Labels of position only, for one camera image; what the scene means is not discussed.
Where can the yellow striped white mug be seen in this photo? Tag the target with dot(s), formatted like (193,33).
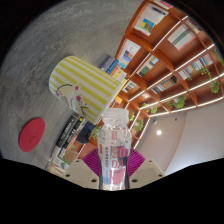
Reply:
(86,83)

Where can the clear plastic drink bottle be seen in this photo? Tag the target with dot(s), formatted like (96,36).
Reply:
(113,156)

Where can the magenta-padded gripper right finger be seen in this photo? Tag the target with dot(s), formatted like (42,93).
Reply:
(146,171)

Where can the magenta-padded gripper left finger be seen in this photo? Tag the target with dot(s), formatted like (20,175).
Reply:
(80,173)

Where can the dark blue chair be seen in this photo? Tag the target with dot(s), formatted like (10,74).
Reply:
(85,132)

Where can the wooden wall shelf unit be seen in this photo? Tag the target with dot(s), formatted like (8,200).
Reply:
(160,56)

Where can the flat round red coaster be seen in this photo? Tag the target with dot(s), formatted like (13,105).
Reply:
(31,134)

